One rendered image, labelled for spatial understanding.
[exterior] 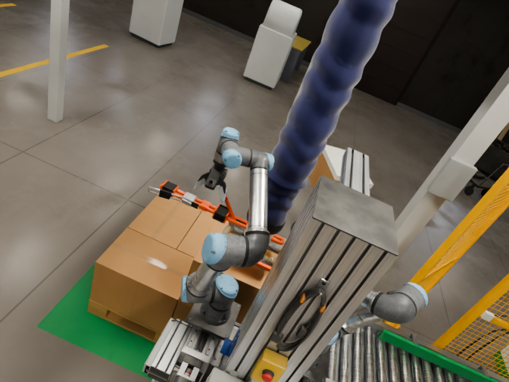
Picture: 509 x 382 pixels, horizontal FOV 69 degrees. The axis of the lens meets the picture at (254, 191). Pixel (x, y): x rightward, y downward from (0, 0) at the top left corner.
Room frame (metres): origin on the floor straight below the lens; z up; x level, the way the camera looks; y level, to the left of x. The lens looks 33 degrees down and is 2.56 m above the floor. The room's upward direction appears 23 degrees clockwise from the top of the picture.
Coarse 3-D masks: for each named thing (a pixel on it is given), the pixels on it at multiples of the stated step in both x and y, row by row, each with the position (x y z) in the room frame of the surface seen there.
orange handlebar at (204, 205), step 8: (176, 192) 1.79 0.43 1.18; (184, 192) 1.80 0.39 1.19; (200, 200) 1.79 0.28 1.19; (200, 208) 1.74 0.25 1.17; (208, 208) 1.74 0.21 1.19; (240, 224) 1.73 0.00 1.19; (272, 240) 1.72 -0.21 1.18; (280, 240) 1.75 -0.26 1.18; (256, 264) 1.48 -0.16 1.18; (264, 264) 1.49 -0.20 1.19
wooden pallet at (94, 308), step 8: (96, 304) 1.58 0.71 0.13; (96, 312) 1.58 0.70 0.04; (104, 312) 1.58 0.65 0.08; (112, 312) 1.64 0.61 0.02; (112, 320) 1.58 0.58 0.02; (120, 320) 1.61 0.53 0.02; (128, 320) 1.63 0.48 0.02; (128, 328) 1.57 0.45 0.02; (136, 328) 1.60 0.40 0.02; (144, 328) 1.62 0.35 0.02; (152, 328) 1.57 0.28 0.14; (144, 336) 1.57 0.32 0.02; (152, 336) 1.59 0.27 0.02; (160, 336) 1.57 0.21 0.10
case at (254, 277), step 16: (272, 256) 1.86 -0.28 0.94; (192, 272) 1.56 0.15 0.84; (224, 272) 1.56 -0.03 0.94; (240, 272) 1.61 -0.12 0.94; (256, 272) 1.67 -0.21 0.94; (240, 288) 1.55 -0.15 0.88; (256, 288) 1.55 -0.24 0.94; (192, 304) 1.56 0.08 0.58; (240, 304) 1.55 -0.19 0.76; (240, 320) 1.55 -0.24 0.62
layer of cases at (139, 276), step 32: (160, 224) 2.14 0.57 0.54; (192, 224) 2.30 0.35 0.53; (224, 224) 2.45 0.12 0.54; (128, 256) 1.73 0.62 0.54; (160, 256) 1.84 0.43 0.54; (192, 256) 1.97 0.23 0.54; (96, 288) 1.58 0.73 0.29; (128, 288) 1.58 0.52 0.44; (160, 288) 1.59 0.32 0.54; (160, 320) 1.57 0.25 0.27
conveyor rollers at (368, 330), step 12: (348, 336) 1.85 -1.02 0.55; (360, 336) 1.89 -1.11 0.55; (372, 336) 1.94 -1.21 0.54; (336, 348) 1.71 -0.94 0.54; (348, 348) 1.75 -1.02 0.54; (360, 348) 1.79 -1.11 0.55; (372, 348) 1.84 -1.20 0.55; (360, 360) 1.69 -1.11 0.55; (372, 360) 1.73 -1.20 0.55; (384, 360) 1.78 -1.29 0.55; (360, 372) 1.60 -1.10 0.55; (372, 372) 1.64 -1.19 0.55; (384, 372) 1.68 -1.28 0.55; (396, 372) 1.72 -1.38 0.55; (408, 372) 1.77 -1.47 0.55
